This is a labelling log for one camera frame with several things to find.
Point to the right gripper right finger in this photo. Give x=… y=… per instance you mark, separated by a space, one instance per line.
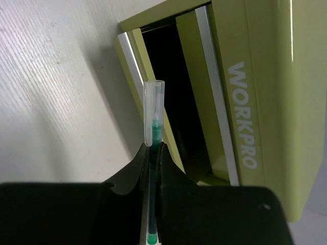
x=191 y=214

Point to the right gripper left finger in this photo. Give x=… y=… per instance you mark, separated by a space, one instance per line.
x=109 y=212

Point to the green gel pen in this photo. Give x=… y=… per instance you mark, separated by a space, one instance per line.
x=154 y=94

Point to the green metal drawer chest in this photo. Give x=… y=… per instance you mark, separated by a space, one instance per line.
x=276 y=118

